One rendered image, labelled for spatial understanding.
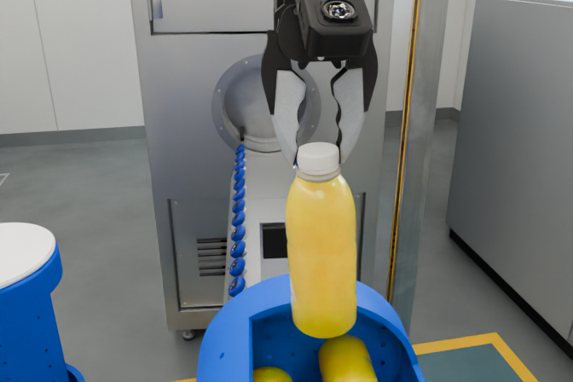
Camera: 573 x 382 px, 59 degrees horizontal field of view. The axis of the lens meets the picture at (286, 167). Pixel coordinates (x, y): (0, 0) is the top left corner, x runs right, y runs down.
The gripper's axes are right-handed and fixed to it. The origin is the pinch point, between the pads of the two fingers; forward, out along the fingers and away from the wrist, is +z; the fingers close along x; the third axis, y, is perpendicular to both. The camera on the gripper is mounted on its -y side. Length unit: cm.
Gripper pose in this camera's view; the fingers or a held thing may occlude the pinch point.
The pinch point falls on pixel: (317, 153)
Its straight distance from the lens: 46.5
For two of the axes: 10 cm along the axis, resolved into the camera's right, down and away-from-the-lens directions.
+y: -0.8, -3.8, 9.2
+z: 0.1, 9.2, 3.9
